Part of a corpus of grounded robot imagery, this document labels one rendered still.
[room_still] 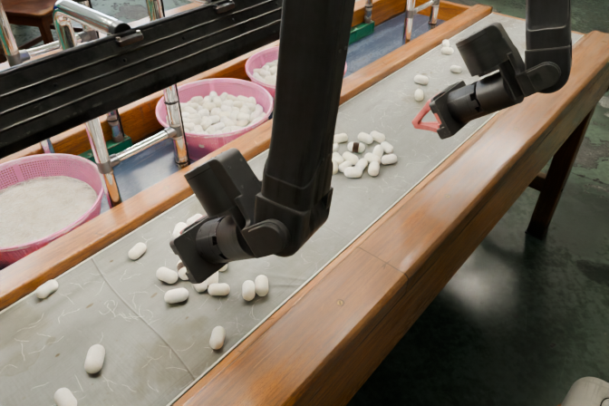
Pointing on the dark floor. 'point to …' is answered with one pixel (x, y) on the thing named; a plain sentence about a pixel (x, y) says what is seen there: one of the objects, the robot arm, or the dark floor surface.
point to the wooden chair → (34, 10)
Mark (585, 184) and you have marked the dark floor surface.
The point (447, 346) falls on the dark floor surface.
